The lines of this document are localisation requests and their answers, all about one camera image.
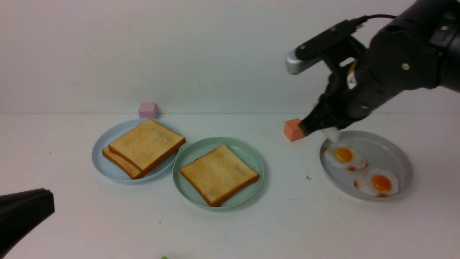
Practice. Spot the light blue plate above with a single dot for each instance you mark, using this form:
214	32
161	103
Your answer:
115	132

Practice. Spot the grey plate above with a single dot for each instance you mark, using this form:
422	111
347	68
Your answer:
380	153

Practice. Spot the toast slice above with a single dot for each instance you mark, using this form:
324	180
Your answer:
120	162
218	175
147	145

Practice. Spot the mint green plate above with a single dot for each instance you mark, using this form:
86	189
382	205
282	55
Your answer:
245	152

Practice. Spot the orange cube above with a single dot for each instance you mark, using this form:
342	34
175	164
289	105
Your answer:
292	130

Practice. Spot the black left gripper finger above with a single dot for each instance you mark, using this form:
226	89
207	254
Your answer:
20	213

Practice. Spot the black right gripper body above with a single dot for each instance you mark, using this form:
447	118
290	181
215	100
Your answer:
353	91

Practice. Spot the pink cube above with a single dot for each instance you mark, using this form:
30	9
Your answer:
148	110

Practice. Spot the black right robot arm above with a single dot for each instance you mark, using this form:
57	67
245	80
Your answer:
374	58

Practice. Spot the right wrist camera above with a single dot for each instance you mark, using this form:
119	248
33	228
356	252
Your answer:
333	46

